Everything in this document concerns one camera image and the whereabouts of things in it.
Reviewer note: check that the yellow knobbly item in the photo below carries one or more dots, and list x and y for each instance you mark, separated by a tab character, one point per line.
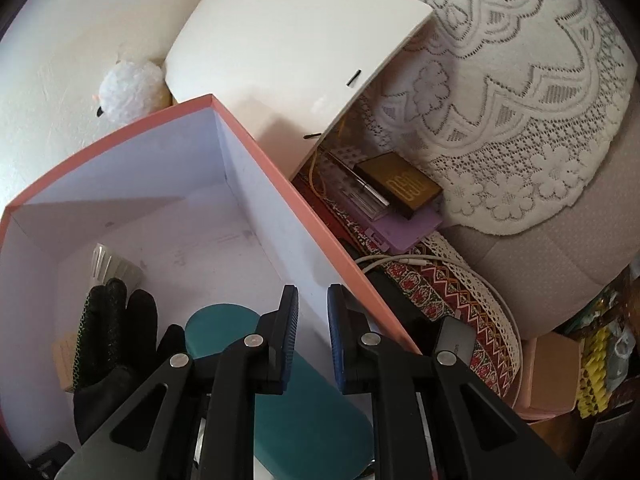
595	375

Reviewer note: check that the white board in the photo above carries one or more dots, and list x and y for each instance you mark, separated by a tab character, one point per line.
290	50

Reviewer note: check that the grey power bank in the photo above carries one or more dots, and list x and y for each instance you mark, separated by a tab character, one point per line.
452	340

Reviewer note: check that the white lace cover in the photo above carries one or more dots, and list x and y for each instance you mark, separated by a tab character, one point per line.
500	85

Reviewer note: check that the clear plastic case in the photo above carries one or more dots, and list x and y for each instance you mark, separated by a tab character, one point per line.
345	180

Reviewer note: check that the brown box with gold print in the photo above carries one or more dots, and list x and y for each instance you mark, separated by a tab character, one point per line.
400	185

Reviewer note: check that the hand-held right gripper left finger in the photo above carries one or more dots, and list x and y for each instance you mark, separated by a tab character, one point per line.
291	340

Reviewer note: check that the orange cardboard box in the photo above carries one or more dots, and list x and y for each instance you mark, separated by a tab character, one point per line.
175	185

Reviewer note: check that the purple plastic case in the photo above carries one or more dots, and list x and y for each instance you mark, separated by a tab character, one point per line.
410	230

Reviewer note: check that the black dotted glove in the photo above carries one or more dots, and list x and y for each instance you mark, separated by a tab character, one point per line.
120	340

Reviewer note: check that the small wooden block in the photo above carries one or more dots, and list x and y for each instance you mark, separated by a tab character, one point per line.
65	365

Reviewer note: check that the green glasses case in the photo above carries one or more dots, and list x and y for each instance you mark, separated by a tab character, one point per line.
310	415

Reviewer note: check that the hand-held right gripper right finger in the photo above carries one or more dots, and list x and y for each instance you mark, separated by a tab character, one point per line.
336	345

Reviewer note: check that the pink plastic stool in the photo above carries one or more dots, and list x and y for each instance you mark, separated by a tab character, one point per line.
550	375

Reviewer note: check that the beige sofa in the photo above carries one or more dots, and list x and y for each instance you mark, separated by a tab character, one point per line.
560	270

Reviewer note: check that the small white plush toy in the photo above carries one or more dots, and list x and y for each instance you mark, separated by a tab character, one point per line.
130	92

